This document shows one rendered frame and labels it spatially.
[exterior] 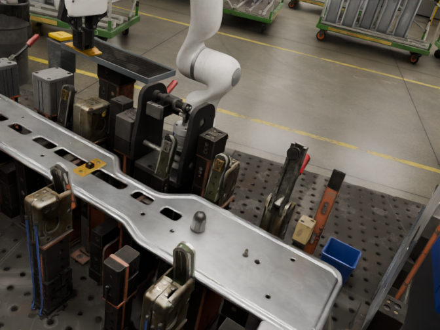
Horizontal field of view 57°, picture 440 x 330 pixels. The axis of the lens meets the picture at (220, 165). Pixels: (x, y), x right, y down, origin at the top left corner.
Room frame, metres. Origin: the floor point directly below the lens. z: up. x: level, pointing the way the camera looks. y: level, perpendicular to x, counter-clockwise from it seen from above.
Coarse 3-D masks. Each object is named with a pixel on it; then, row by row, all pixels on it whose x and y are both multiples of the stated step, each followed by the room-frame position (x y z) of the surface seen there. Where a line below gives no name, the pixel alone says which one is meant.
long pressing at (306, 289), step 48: (0, 96) 1.13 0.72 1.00; (0, 144) 0.88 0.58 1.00; (96, 192) 0.76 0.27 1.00; (144, 192) 0.80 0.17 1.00; (144, 240) 0.64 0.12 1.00; (192, 240) 0.67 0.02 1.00; (240, 240) 0.70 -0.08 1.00; (240, 288) 0.56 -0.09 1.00; (288, 288) 0.59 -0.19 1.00; (336, 288) 0.62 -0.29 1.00
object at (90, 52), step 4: (68, 44) 0.87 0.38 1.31; (72, 44) 0.87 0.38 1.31; (84, 44) 0.87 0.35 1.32; (76, 48) 0.85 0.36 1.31; (84, 48) 0.86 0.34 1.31; (88, 48) 0.87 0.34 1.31; (92, 48) 0.87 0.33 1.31; (84, 52) 0.84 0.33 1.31; (88, 52) 0.84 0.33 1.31; (92, 52) 0.85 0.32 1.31; (96, 52) 0.85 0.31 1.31; (100, 52) 0.86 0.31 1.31
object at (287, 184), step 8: (296, 144) 0.81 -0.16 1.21; (288, 152) 0.77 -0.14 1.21; (296, 152) 0.77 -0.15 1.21; (304, 152) 0.79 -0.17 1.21; (288, 160) 0.79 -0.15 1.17; (296, 160) 0.80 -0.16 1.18; (288, 168) 0.80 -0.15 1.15; (296, 168) 0.78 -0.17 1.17; (280, 176) 0.79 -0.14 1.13; (288, 176) 0.79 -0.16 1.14; (296, 176) 0.78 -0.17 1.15; (280, 184) 0.79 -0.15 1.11; (288, 184) 0.79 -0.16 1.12; (280, 192) 0.79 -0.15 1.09; (288, 192) 0.77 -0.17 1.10; (272, 200) 0.78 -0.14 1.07; (288, 200) 0.78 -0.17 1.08; (280, 208) 0.77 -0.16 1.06
